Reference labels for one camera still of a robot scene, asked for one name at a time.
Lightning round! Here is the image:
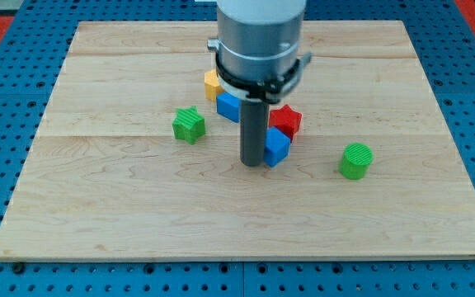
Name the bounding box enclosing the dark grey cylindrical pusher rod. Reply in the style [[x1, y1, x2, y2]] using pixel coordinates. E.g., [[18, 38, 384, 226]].
[[239, 101, 269, 167]]

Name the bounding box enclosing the blue cube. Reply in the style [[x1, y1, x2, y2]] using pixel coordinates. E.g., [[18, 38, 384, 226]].
[[264, 127, 290, 167]]

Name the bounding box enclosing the grey and white robot arm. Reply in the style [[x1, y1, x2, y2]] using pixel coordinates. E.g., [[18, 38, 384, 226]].
[[207, 0, 312, 167]]

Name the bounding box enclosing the red star block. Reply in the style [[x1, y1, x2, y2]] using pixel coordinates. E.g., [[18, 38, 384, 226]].
[[268, 105, 303, 142]]

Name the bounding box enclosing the green star block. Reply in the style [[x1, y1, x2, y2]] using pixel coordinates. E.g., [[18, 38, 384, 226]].
[[172, 106, 205, 144]]

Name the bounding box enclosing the blue block behind rod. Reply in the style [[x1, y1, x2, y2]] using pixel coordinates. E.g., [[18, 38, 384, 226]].
[[216, 92, 240, 123]]

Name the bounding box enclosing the yellow block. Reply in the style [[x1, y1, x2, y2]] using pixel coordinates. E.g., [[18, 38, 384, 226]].
[[204, 69, 225, 101]]

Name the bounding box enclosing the green cylinder block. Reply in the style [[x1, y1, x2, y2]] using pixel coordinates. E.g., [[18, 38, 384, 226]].
[[339, 143, 374, 180]]

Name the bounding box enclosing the wooden board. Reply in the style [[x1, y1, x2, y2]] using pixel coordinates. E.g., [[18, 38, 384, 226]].
[[0, 21, 475, 262]]

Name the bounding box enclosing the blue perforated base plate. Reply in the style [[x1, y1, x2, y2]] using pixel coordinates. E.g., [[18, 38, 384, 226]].
[[0, 1, 475, 296]]

